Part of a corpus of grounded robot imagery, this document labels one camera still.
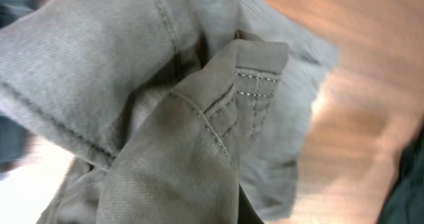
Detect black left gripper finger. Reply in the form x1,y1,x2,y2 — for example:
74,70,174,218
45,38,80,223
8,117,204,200
237,186,264,224

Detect grey shorts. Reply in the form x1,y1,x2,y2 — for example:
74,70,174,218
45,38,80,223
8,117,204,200
1,0,339,223

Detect black garment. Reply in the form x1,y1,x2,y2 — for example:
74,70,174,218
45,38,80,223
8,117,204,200
377,129,423,224

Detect folded light blue jeans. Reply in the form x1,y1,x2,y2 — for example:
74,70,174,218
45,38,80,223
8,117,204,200
1,0,46,180

